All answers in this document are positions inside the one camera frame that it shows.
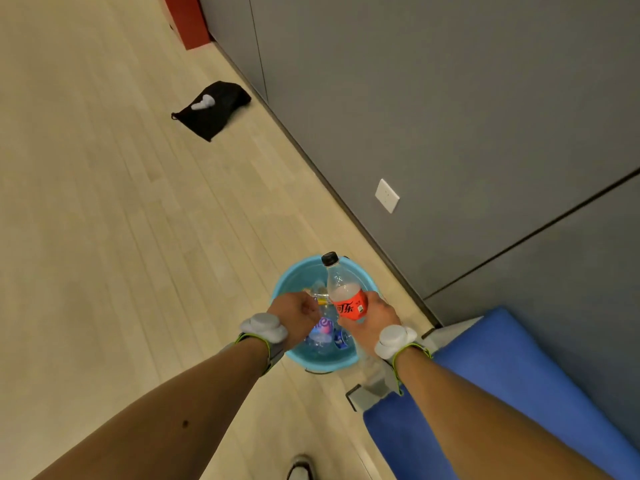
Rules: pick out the person's left forearm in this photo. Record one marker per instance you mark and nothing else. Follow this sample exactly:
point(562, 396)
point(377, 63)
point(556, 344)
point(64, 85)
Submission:
point(165, 419)

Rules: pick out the red board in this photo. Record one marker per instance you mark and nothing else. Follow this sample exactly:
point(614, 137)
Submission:
point(187, 19)

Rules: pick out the pink blue label bottle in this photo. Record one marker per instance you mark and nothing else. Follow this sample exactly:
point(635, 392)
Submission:
point(321, 329)

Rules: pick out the blue padded bench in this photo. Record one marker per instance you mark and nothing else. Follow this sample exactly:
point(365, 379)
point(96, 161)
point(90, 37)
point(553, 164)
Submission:
point(500, 384)

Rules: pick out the person's right hand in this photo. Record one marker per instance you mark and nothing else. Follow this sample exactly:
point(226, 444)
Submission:
point(375, 319)

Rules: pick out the white left wrist tracker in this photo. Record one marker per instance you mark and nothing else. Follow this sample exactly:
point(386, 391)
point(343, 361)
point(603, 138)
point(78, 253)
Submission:
point(262, 327)

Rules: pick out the person's left hand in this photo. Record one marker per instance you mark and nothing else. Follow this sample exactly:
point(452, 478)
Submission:
point(295, 314)

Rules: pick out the person's left shoe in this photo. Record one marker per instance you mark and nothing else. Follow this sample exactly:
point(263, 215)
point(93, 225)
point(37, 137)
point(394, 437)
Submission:
point(301, 469)

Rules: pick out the person's right forearm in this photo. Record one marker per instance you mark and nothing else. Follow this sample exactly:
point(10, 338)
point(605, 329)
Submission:
point(475, 419)

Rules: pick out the black cloth bag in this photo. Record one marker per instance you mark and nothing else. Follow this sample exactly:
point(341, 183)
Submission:
point(215, 109)

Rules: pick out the white right wrist tracker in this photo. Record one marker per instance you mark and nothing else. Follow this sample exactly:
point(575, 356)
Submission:
point(395, 339)

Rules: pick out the white wall socket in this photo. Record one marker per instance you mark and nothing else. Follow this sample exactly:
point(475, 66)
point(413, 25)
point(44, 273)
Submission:
point(387, 196)

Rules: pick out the portrait label clear bottle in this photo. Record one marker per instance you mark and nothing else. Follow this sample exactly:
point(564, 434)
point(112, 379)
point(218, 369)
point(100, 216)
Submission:
point(342, 339)

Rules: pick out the blue plastic bucket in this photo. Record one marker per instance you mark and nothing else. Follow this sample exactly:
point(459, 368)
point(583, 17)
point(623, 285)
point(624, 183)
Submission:
point(300, 279)

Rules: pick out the red label clear bottle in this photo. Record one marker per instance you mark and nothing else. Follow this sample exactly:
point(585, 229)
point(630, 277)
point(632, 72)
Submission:
point(345, 289)

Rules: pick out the white controller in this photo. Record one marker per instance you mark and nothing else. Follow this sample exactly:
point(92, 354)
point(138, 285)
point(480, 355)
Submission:
point(204, 102)

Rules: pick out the yellow orange drink bottle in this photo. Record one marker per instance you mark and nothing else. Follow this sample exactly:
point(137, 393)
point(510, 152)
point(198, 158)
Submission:
point(320, 293)

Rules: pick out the white wrist tracker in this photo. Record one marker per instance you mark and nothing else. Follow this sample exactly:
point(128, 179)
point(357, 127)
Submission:
point(262, 327)
point(395, 339)

